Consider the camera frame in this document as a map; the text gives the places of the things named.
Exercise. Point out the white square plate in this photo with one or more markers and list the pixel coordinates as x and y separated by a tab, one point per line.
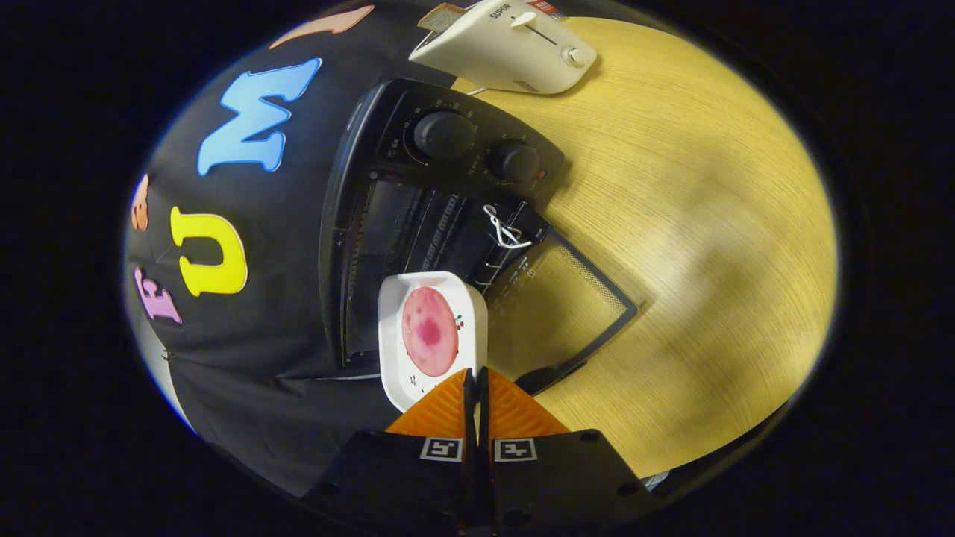
395	358

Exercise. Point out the pink ham slice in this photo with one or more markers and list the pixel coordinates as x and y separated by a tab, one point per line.
429	332

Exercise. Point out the brown bread slice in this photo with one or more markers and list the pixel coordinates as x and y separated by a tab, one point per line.
440	16

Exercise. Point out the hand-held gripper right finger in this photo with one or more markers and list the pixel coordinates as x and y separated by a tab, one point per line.
545	477

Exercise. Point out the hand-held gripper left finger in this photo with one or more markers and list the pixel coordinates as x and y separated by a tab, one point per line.
418	477

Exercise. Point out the black toaster oven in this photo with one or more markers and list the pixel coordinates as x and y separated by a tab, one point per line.
448	134

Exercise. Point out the white toaster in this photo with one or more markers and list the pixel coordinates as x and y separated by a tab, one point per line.
507	52

